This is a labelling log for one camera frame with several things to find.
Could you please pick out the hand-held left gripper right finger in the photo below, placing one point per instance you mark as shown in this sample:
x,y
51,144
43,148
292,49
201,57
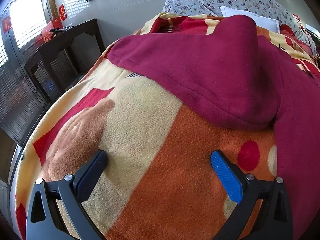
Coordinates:
x,y
226,177

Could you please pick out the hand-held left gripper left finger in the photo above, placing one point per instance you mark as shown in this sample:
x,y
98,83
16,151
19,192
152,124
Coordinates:
x,y
92,177

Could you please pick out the maroon fleece garment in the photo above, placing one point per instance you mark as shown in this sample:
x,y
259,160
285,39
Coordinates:
x,y
212,75

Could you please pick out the printed orange and cream blanket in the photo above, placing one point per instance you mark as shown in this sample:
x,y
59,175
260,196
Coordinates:
x,y
150,155

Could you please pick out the dark wooden lattice screen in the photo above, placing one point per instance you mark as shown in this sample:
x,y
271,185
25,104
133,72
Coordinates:
x,y
15,105

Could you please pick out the dark wooden table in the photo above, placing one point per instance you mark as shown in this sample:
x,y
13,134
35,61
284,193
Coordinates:
x,y
82,30

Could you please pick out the red box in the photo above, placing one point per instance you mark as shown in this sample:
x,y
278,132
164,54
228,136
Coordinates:
x,y
48,31

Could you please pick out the red cloth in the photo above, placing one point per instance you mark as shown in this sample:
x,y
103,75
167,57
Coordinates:
x,y
290,31

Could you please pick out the white pillow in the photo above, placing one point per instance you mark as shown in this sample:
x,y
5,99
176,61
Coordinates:
x,y
240,11

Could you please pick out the red paper decoration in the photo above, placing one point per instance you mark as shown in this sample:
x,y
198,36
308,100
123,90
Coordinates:
x,y
63,12
6,25

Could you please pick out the large bright window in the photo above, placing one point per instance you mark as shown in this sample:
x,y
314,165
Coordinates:
x,y
27,17

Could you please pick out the floral quilt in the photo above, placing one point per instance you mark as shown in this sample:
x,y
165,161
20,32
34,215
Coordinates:
x,y
250,0

